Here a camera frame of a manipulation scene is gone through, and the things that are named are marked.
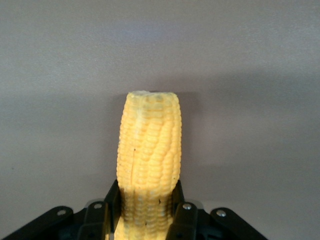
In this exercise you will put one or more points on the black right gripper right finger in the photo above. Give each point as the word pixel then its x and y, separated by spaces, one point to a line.
pixel 186 217

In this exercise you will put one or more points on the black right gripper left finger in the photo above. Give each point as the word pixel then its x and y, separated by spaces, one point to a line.
pixel 100 217

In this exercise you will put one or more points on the yellow corn cob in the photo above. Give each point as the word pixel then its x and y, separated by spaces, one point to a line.
pixel 149 155

